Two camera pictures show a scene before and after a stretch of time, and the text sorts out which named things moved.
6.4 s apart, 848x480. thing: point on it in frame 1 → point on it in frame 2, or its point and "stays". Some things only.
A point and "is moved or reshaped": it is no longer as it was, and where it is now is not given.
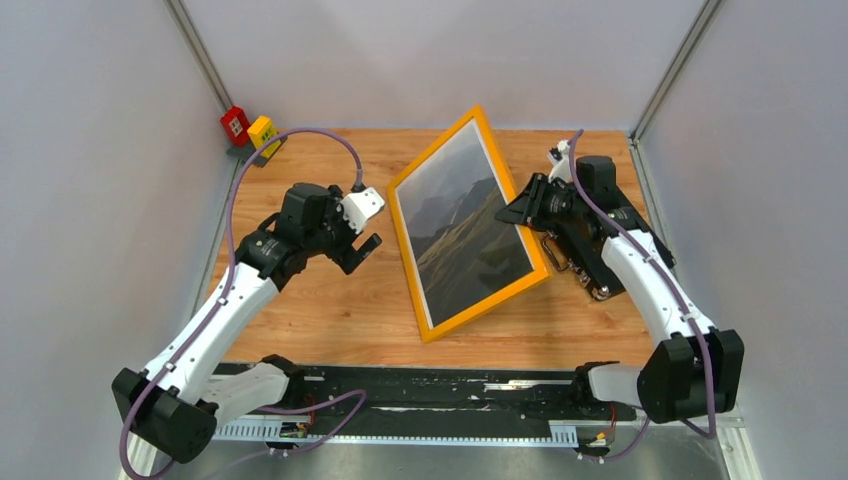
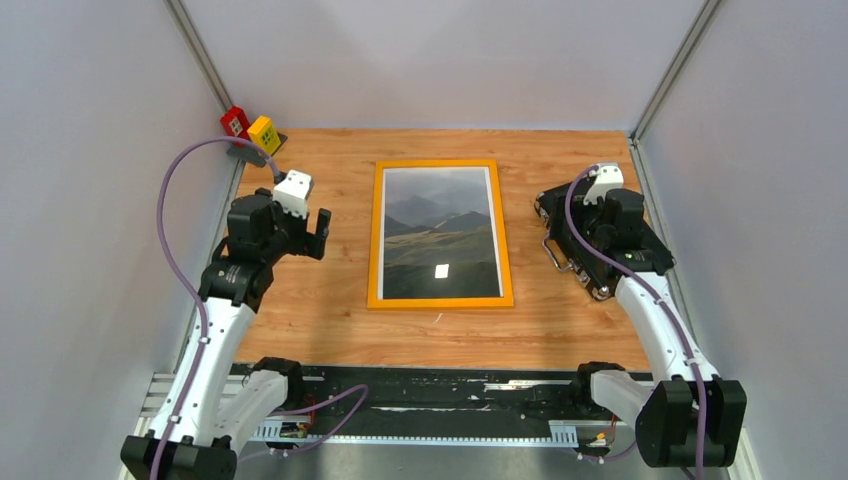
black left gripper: (343, 255) → (300, 246)
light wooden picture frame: (519, 287) → (373, 301)
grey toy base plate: (244, 152) stays
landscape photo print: (463, 252) is moved or reshaped
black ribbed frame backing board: (583, 245) stays
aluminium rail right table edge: (667, 237) stays
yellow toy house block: (261, 130) stays
